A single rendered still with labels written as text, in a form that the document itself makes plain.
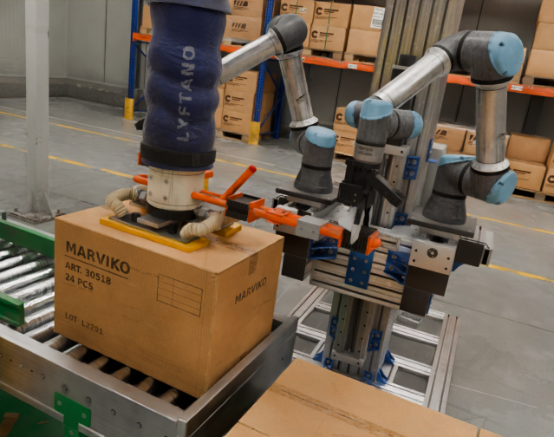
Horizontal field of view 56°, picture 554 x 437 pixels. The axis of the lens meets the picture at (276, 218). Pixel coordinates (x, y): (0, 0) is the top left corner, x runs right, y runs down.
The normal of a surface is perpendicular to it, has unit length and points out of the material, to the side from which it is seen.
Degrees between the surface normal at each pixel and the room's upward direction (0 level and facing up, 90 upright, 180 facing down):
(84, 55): 90
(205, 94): 69
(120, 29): 90
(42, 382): 90
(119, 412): 90
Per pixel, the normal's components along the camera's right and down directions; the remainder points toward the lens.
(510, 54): 0.56, 0.19
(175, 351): -0.45, 0.21
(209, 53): 0.77, 0.07
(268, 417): 0.13, -0.95
